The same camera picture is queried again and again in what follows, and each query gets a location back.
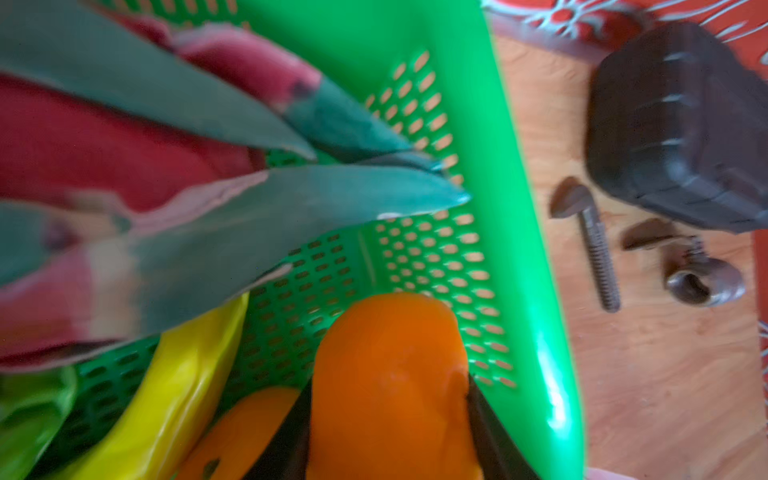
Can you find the black hex key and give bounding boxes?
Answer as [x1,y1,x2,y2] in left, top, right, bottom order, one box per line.
[549,177,621,313]

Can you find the red dragon fruit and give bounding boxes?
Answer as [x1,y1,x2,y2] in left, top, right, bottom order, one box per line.
[1,1,469,373]

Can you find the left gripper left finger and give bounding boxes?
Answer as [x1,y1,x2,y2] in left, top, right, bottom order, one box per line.
[243,380,312,480]

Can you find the black tool case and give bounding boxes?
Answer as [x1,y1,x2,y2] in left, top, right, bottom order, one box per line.
[586,22,767,234]

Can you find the yellow banana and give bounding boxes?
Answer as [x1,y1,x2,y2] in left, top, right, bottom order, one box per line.
[45,294,249,479]

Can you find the green plastic basket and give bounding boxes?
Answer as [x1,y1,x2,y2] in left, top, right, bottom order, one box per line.
[1,1,586,479]

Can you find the metal drill chuck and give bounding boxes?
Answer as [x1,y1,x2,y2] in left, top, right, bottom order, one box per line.
[622,218,746,308]

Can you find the orange fruit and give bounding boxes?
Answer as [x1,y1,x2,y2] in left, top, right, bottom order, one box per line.
[306,292,483,479]
[176,387,299,480]

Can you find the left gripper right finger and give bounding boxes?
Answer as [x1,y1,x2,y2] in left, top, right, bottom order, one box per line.
[467,376,540,480]

